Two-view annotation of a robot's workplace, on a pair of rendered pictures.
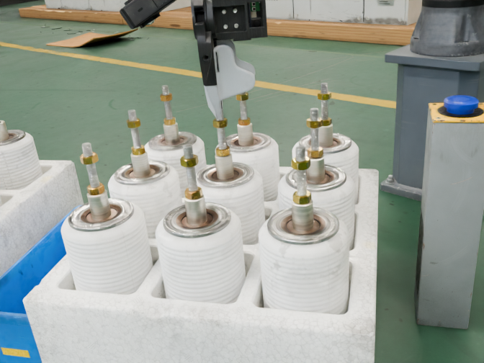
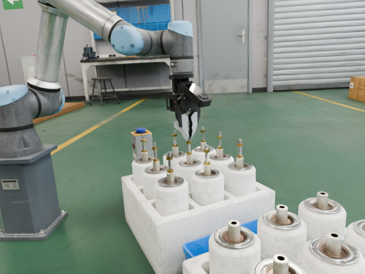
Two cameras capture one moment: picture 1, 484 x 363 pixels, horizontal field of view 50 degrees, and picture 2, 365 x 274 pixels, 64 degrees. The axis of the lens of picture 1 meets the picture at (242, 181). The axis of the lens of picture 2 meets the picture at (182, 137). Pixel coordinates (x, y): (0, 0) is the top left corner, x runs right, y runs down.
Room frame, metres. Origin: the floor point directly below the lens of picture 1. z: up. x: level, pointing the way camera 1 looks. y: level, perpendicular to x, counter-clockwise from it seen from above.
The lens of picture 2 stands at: (1.24, 0.72, 0.57)
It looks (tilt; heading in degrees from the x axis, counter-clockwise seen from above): 14 degrees down; 230
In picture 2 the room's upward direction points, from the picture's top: 3 degrees counter-clockwise
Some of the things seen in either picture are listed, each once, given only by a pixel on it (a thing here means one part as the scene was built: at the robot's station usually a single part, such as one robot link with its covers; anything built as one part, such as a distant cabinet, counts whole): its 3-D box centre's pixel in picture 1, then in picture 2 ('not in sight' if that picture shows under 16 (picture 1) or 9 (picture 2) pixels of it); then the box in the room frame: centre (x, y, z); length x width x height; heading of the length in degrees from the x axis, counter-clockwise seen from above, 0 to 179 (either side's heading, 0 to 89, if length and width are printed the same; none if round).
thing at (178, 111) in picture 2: not in sight; (182, 113); (0.65, 0.02, 0.42); 0.05 x 0.02 x 0.09; 176
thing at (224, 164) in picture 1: (224, 166); (189, 159); (0.62, 0.02, 0.26); 0.02 x 0.02 x 0.03
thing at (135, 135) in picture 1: (136, 137); (206, 157); (0.66, 0.13, 0.30); 0.01 x 0.01 x 0.08
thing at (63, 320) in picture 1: (235, 276); (192, 207); (0.62, 0.02, 0.09); 0.39 x 0.39 x 0.18; 74
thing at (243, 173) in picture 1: (225, 175); (189, 162); (0.62, 0.02, 0.25); 0.08 x 0.08 x 0.01
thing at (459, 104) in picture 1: (460, 106); (140, 131); (0.62, -0.28, 0.32); 0.04 x 0.04 x 0.02
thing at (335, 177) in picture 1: (315, 178); (175, 154); (0.59, -0.09, 0.25); 0.08 x 0.08 x 0.01
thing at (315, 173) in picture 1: (315, 168); (175, 150); (0.59, -0.09, 0.26); 0.02 x 0.02 x 0.03
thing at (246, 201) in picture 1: (231, 235); (190, 188); (0.62, 0.02, 0.16); 0.10 x 0.10 x 0.18
